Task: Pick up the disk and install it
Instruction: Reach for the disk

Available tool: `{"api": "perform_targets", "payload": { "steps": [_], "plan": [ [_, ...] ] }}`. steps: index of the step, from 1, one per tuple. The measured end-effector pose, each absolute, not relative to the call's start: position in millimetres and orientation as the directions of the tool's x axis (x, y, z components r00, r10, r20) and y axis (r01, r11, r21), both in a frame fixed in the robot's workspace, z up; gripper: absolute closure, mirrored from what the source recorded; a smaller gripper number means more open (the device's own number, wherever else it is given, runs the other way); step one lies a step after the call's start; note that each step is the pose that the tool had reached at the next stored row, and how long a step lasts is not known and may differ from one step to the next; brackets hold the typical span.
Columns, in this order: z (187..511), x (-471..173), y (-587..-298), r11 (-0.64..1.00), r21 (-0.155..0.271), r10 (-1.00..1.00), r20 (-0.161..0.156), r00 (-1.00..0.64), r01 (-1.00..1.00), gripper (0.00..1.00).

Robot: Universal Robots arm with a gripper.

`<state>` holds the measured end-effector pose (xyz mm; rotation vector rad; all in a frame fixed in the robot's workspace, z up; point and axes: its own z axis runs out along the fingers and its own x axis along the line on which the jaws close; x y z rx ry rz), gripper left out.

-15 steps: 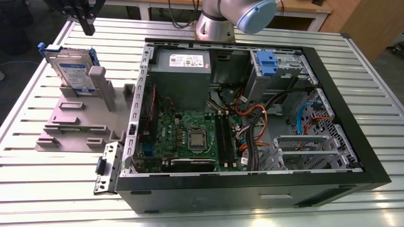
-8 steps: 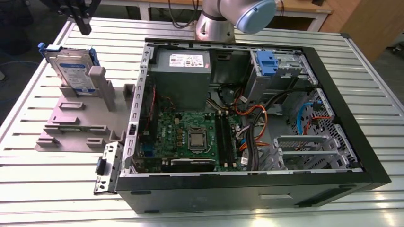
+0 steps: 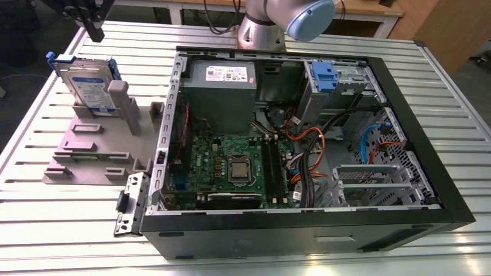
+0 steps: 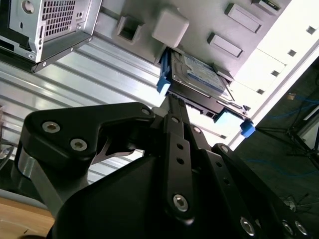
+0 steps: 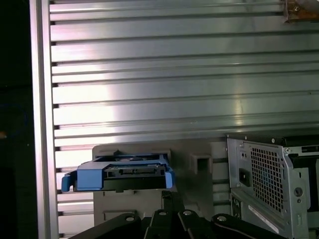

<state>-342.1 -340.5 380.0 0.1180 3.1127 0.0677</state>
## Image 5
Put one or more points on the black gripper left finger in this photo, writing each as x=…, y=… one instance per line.
x=154, y=226

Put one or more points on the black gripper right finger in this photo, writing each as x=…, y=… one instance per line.
x=199, y=226

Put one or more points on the hard disk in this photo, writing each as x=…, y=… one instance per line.
x=89, y=179

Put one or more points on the grey parts rack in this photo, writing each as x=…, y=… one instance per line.
x=184, y=154

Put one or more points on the black PC case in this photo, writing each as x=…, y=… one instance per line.
x=234, y=159

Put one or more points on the grey power supply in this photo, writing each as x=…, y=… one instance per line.
x=266, y=174

